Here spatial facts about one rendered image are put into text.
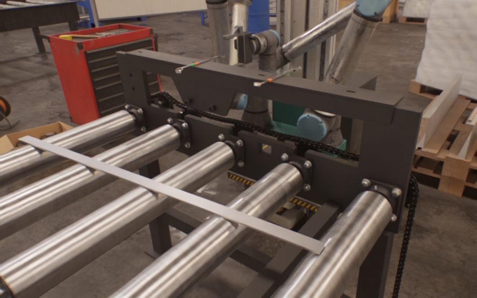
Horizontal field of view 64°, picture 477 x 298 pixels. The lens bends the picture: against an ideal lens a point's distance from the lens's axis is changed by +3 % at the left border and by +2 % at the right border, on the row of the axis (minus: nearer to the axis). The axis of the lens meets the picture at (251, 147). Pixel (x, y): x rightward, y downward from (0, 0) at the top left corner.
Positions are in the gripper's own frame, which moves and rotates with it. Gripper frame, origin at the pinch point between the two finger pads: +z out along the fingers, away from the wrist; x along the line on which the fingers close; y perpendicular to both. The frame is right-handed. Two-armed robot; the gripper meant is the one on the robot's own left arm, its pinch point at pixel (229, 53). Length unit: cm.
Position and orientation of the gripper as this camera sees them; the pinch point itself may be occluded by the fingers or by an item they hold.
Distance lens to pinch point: 166.0
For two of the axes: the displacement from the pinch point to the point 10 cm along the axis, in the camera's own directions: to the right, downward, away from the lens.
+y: 8.0, 2.6, -5.4
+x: 0.3, 8.9, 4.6
